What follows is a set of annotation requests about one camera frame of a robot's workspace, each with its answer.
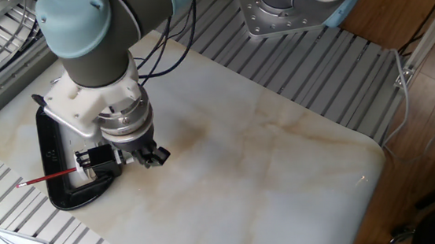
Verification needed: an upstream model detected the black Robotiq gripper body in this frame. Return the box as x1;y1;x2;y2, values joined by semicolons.
112;125;157;156

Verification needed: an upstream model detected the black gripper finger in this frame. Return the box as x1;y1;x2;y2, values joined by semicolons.
147;144;173;169
131;147;151;168

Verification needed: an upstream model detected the red pencil with eraser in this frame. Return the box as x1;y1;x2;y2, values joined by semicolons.
13;167;80;190

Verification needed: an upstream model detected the black C-clamp with steel screw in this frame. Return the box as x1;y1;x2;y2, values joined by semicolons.
34;98;128;214

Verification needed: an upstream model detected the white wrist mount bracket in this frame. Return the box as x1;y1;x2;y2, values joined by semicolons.
39;53;148;148

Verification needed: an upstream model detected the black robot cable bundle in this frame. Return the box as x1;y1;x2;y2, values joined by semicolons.
127;0;210;87

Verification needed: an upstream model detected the grey aluminium profile rail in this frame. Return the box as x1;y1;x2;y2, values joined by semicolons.
0;35;68;136

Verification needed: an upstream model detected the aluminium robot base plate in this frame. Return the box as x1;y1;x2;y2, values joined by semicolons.
236;0;323;41

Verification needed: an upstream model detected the white cable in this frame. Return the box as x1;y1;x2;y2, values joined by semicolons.
371;47;417;153

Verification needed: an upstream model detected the aluminium frame bar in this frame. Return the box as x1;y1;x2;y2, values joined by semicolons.
385;0;435;91

